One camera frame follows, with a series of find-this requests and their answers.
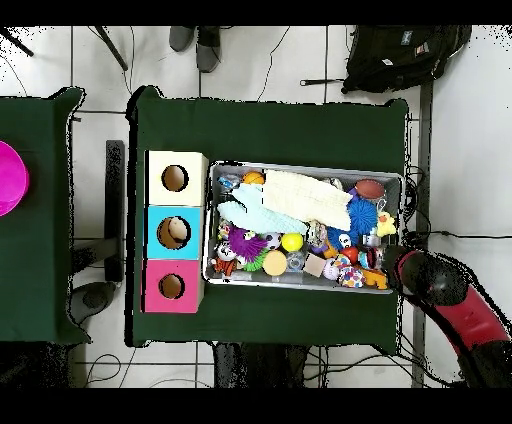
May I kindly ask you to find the silver mesh bin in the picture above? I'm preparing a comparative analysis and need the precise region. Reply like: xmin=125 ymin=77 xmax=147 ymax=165
xmin=202 ymin=159 xmax=405 ymax=295

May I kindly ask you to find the orange plastic toy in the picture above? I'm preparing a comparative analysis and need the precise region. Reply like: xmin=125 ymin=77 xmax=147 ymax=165
xmin=361 ymin=266 xmax=390 ymax=291

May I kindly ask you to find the wooden box with three holes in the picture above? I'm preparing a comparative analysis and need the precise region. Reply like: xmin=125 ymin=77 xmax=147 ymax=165
xmin=141 ymin=149 xmax=210 ymax=315

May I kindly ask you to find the pink plastic bowl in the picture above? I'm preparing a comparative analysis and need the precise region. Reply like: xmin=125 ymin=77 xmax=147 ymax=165
xmin=0 ymin=139 xmax=30 ymax=218

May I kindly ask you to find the black tripod leg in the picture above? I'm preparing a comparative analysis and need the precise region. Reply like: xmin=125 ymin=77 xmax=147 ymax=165
xmin=93 ymin=25 xmax=129 ymax=72
xmin=0 ymin=26 xmax=35 ymax=57

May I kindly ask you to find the black backpack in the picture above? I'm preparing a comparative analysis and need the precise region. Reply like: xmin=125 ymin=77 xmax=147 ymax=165
xmin=299 ymin=25 xmax=473 ymax=95

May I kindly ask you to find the yellow duck plush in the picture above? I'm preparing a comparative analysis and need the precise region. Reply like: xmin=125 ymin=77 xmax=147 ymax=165
xmin=375 ymin=210 xmax=398 ymax=238

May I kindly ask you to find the cream waffle cloth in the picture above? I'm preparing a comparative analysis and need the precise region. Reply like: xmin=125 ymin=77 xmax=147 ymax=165
xmin=261 ymin=169 xmax=354 ymax=231

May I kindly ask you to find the thin black cable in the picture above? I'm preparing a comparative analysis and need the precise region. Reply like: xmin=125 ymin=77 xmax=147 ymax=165
xmin=429 ymin=229 xmax=512 ymax=240
xmin=255 ymin=25 xmax=291 ymax=103

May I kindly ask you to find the mint waffle cloth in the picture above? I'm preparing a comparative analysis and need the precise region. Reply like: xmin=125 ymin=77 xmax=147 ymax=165
xmin=216 ymin=182 xmax=310 ymax=236

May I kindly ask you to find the purple spiky monster toy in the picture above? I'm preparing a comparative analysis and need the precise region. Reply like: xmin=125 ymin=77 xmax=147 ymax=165
xmin=228 ymin=225 xmax=269 ymax=263

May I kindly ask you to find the blue spiky ball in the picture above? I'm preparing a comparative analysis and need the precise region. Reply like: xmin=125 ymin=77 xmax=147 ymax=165
xmin=346 ymin=197 xmax=379 ymax=235

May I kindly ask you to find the brown toy football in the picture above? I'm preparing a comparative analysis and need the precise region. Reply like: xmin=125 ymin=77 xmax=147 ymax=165
xmin=354 ymin=178 xmax=386 ymax=201

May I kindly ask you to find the round orange sponge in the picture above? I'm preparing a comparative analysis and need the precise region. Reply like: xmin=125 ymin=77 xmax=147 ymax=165
xmin=262 ymin=249 xmax=288 ymax=277

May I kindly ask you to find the dark green tablecloth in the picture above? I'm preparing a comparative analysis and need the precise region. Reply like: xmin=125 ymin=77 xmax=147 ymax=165
xmin=0 ymin=86 xmax=93 ymax=345
xmin=124 ymin=85 xmax=410 ymax=348

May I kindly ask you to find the black panel on stand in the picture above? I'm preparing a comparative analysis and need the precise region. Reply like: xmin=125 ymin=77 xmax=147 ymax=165
xmin=67 ymin=139 xmax=126 ymax=326

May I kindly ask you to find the grey metal rail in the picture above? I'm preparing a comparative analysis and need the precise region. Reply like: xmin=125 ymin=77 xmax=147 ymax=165
xmin=411 ymin=81 xmax=434 ymax=389

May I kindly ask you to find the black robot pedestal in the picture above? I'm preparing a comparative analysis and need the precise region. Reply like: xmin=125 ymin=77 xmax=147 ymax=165
xmin=211 ymin=341 xmax=311 ymax=389

